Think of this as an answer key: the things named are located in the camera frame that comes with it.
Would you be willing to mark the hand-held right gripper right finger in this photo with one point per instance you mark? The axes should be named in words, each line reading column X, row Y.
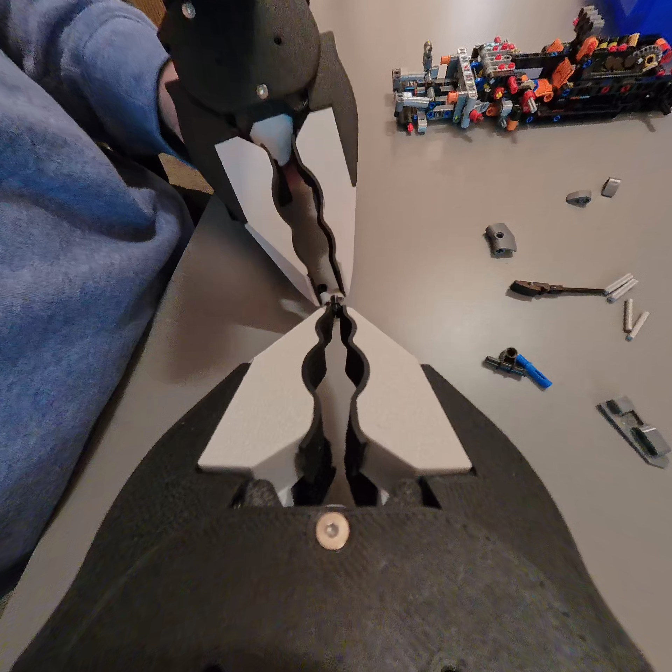
column 414, row 420

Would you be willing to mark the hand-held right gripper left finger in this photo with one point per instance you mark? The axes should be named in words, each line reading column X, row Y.
column 257, row 420

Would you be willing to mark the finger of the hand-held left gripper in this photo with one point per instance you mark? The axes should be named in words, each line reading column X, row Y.
column 252, row 194
column 336, row 173

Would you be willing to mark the person's left forearm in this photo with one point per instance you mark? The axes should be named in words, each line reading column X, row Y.
column 78, row 63

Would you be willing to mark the blue lego pin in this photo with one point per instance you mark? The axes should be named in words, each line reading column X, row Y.
column 534, row 371

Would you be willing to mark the grey curved lego panel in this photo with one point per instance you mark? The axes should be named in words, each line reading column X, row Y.
column 501, row 240

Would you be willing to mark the black lego lever with axle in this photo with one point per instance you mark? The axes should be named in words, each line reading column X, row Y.
column 551, row 288

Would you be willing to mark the lego car chassis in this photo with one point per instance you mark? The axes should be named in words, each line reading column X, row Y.
column 525, row 86

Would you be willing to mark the grey lego clip assembly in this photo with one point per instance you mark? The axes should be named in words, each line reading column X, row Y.
column 635, row 433

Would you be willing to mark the light grey lego axle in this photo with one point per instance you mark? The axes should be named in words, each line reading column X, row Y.
column 638, row 326
column 628, row 315
column 623, row 291
column 618, row 283

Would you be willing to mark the grey half-round lego piece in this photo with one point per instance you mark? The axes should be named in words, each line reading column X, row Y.
column 578, row 198

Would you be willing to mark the small grey lego slope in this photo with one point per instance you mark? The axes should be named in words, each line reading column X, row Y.
column 610, row 187

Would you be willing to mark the person's left hand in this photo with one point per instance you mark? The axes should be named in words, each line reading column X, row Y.
column 169, row 102

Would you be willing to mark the person's blue sweater torso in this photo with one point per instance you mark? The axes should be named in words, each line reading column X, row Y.
column 68, row 288

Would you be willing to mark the blue plastic bin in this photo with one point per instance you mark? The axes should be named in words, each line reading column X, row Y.
column 640, row 15

